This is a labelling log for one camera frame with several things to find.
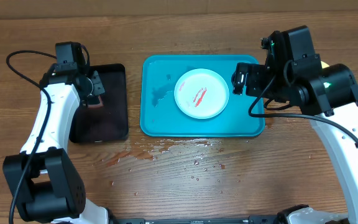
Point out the black water tray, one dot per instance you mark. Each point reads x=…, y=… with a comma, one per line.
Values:
x=107, y=123

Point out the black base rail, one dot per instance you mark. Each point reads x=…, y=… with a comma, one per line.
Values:
x=253, y=219

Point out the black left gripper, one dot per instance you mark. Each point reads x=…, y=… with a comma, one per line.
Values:
x=99, y=87

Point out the yellow round plate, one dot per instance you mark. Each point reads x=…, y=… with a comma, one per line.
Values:
x=324, y=65

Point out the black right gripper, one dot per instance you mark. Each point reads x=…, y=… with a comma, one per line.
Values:
x=254, y=78

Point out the teal plastic tray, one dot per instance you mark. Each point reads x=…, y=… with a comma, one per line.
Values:
x=160, y=115

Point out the light blue round plate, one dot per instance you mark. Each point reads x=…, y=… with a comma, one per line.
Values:
x=201, y=93

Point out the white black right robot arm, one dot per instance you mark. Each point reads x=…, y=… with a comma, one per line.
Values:
x=328, y=98

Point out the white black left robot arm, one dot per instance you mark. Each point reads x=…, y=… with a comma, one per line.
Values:
x=43, y=181

